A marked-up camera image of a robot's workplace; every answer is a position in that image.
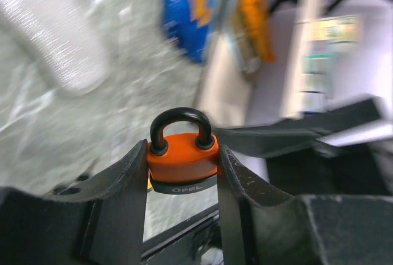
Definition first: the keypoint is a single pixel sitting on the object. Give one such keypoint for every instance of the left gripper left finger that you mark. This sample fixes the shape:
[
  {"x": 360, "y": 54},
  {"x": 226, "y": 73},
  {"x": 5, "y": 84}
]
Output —
[{"x": 96, "y": 221}]

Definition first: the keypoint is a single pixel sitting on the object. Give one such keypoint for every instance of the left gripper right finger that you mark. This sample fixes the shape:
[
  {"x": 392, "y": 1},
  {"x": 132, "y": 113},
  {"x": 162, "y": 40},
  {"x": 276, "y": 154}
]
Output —
[{"x": 261, "y": 224}]

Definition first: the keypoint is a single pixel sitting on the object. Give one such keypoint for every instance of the orange black small padlock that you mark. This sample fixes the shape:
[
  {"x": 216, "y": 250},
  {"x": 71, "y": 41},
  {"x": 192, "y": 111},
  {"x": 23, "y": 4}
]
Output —
[{"x": 183, "y": 163}]

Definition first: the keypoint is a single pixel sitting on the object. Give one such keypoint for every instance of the black folding stand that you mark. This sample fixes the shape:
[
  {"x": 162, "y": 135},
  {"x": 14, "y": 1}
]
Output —
[{"x": 290, "y": 135}]

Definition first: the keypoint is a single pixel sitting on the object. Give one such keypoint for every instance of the white cardboard box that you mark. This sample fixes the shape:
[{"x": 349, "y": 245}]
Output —
[{"x": 228, "y": 97}]

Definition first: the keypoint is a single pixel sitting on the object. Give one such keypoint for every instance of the blue Doritos chip bag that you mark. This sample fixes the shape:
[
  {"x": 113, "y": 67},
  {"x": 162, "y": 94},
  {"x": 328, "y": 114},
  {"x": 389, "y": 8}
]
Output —
[{"x": 186, "y": 24}]

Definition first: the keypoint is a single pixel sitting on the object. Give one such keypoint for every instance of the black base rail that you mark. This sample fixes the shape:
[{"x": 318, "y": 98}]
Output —
[{"x": 186, "y": 242}]

